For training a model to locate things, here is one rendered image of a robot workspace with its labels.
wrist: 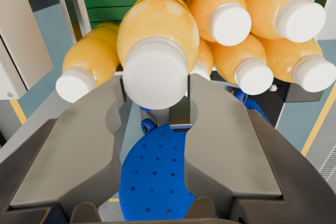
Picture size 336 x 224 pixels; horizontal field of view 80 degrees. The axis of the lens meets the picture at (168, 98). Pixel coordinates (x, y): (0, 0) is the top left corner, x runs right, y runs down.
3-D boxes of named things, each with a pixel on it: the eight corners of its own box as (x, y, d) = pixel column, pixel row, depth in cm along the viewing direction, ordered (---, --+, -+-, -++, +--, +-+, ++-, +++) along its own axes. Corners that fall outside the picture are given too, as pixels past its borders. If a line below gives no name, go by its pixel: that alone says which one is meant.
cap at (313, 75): (286, 78, 26) (293, 85, 25) (308, 51, 24) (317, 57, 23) (310, 88, 27) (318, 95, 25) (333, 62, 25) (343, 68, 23)
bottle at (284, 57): (231, 41, 42) (269, 85, 26) (250, 7, 38) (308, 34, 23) (259, 53, 43) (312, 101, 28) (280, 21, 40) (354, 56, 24)
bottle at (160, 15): (126, 8, 28) (78, 58, 13) (166, -27, 26) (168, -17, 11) (157, 48, 32) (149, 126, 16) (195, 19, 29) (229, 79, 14)
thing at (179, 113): (169, 97, 47) (170, 135, 36) (168, 88, 45) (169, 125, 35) (212, 95, 46) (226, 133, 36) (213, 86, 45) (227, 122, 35)
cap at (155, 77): (114, 62, 13) (108, 74, 12) (162, 25, 12) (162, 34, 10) (152, 102, 15) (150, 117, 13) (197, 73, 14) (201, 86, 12)
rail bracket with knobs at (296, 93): (253, 79, 47) (273, 104, 39) (260, 49, 44) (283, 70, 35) (296, 77, 47) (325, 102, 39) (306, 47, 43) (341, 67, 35)
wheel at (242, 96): (231, 109, 43) (240, 112, 42) (234, 91, 40) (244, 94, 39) (239, 99, 46) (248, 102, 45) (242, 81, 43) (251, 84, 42)
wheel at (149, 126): (147, 141, 48) (154, 137, 49) (151, 134, 44) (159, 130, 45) (137, 126, 49) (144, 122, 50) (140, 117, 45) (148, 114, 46)
